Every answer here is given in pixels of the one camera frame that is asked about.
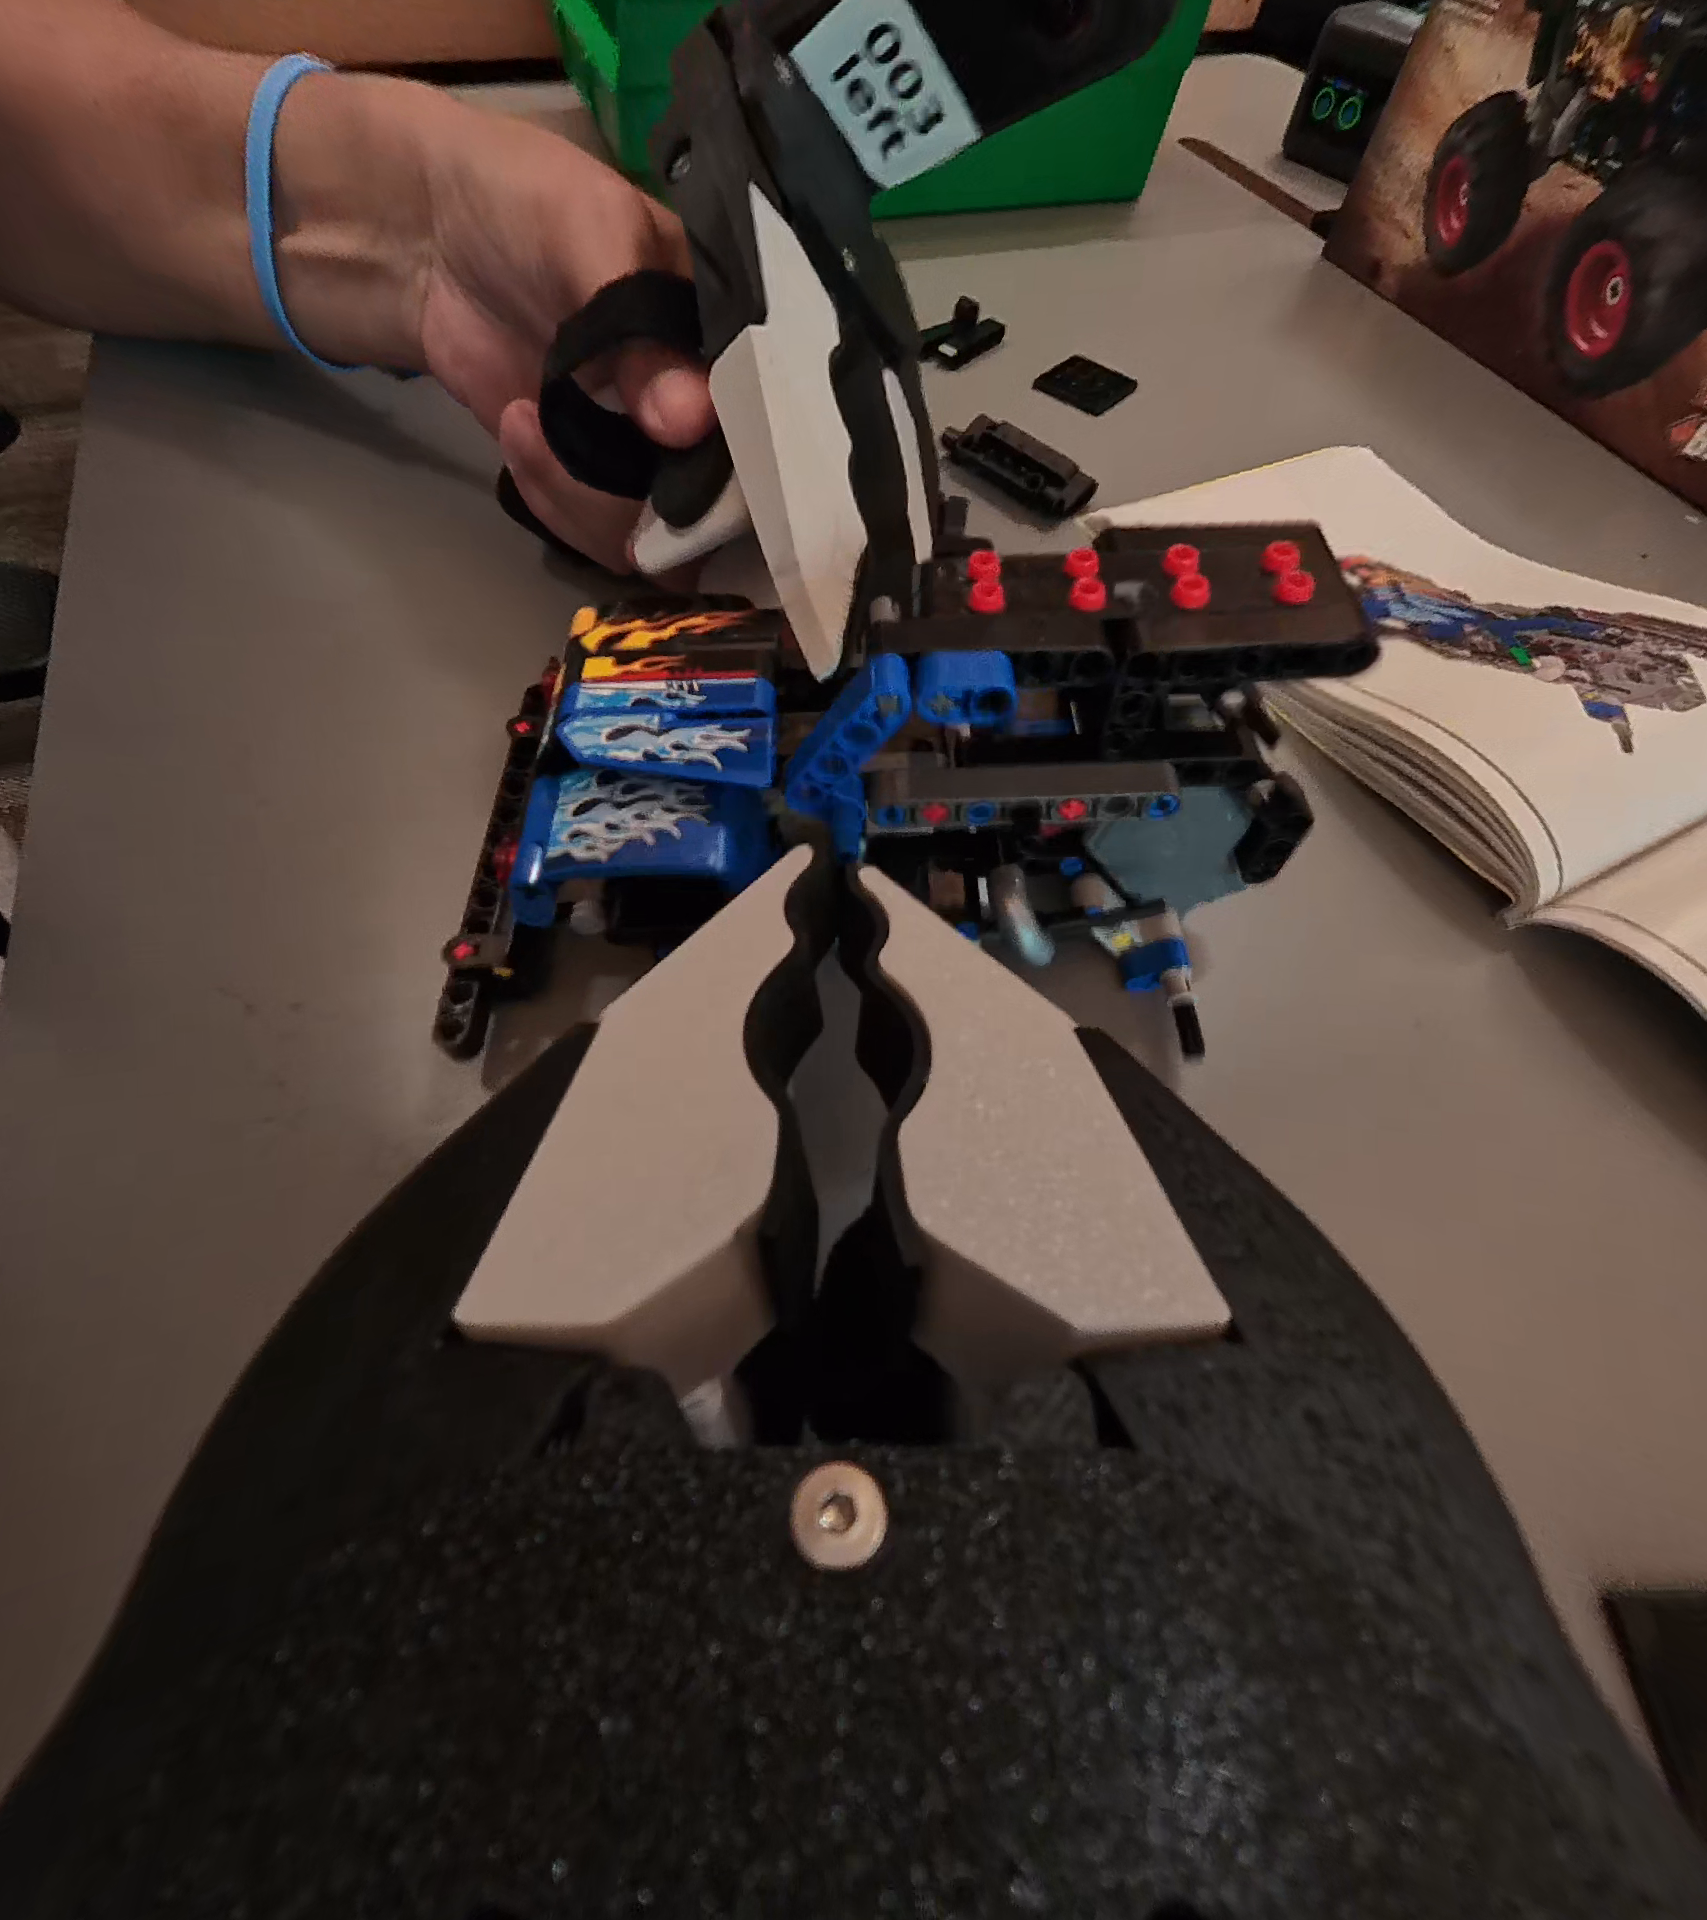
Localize green plastic bin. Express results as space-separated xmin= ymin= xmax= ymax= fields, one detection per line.
xmin=553 ymin=0 xmax=1215 ymax=222

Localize black lego panel with holes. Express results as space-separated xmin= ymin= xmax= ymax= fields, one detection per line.
xmin=937 ymin=415 xmax=1101 ymax=523

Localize black device green rings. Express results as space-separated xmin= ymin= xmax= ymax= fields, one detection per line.
xmin=1279 ymin=0 xmax=1427 ymax=179

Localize person's left forearm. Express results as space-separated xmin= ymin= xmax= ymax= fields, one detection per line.
xmin=0 ymin=0 xmax=345 ymax=370

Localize person's left hand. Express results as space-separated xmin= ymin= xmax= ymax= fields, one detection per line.
xmin=319 ymin=75 xmax=719 ymax=581

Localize blue wristband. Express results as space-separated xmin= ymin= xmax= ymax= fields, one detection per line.
xmin=242 ymin=53 xmax=345 ymax=379

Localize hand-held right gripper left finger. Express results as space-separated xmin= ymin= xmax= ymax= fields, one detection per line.
xmin=451 ymin=845 xmax=817 ymax=1443

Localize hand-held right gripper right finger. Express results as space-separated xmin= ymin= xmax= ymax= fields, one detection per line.
xmin=849 ymin=864 xmax=1233 ymax=1443

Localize lego truck model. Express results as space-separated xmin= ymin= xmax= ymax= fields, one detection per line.
xmin=429 ymin=516 xmax=1383 ymax=1070

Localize black lego plate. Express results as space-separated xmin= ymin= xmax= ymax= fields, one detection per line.
xmin=1029 ymin=355 xmax=1141 ymax=419

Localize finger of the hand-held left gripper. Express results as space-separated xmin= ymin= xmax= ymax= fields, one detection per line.
xmin=859 ymin=353 xmax=951 ymax=610
xmin=707 ymin=183 xmax=885 ymax=681

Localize open instruction booklet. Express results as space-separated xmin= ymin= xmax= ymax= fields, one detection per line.
xmin=1093 ymin=442 xmax=1707 ymax=1147

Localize lego set box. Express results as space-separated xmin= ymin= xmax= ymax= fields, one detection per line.
xmin=1321 ymin=0 xmax=1707 ymax=547

